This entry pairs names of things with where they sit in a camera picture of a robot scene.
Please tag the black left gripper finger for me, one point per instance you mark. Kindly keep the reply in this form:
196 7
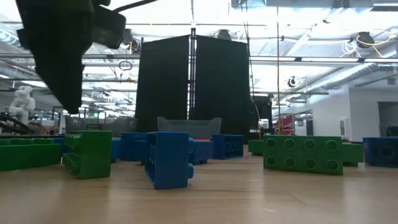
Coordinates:
65 81
26 39

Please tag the blue long toy brick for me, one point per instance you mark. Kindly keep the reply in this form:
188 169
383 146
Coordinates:
132 147
225 146
62 140
168 161

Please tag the green long toy brick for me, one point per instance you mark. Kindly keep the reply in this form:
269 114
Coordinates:
28 157
93 155
255 148
298 154

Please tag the blue square toy brick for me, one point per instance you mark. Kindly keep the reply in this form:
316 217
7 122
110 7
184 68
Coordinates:
202 152
116 151
377 152

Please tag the white robot figure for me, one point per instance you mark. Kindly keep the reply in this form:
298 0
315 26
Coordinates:
21 105

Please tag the grey translucent plastic bin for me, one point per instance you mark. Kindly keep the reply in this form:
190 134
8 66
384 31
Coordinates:
124 126
186 127

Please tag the black partition panel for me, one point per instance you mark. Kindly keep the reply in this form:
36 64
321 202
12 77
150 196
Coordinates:
222 93
161 87

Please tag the black equipment cabinet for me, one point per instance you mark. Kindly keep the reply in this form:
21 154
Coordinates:
262 107

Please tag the white box device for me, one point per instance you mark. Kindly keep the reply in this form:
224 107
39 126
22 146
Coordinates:
263 124

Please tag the thin vertical pole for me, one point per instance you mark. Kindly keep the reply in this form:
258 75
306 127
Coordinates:
278 62

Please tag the red tool cart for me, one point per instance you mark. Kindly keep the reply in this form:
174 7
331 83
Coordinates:
286 124

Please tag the green square toy brick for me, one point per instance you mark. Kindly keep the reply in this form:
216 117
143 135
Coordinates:
353 153

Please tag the dark chair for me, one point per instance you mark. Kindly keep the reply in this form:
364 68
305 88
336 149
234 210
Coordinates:
392 132

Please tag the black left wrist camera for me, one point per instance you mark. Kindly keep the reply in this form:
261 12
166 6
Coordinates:
109 28

